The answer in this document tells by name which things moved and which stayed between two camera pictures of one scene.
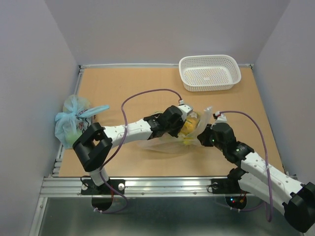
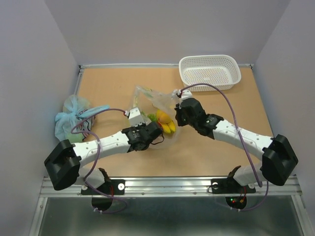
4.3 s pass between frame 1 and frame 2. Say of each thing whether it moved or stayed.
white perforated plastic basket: stayed
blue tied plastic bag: stayed
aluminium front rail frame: stayed
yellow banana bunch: moved
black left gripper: moved
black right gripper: moved
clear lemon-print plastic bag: moved
